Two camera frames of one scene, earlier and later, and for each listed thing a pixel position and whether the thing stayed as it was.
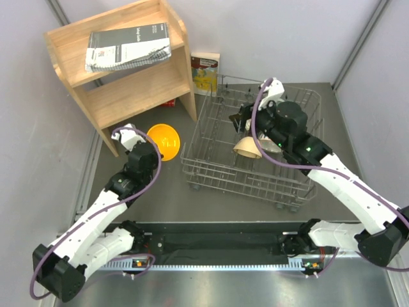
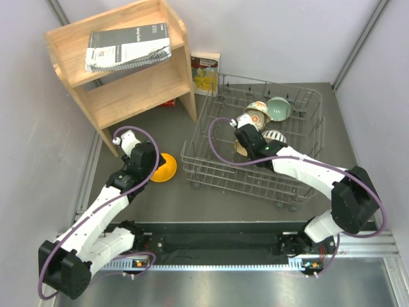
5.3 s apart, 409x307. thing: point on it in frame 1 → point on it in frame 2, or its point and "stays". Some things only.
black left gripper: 156,157 stays
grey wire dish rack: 210,164 stays
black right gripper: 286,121 → 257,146
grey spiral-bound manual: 124,47 stays
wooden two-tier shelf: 112,95 stays
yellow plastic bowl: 167,139 → 166,172
